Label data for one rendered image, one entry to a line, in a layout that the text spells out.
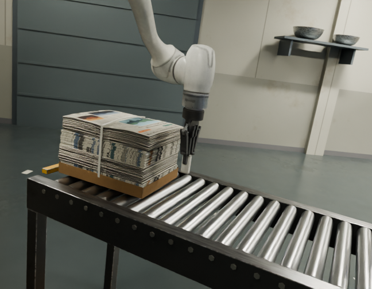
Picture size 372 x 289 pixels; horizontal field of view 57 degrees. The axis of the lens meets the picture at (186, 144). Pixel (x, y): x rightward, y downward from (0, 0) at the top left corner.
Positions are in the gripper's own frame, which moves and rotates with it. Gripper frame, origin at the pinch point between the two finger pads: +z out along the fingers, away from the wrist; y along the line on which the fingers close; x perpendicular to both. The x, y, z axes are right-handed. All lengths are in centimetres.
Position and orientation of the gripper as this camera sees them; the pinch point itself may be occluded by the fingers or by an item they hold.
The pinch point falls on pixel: (186, 163)
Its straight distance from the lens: 124.4
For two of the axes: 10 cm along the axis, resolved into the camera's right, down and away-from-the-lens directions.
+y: -4.5, 1.7, -8.8
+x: 8.8, 2.3, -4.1
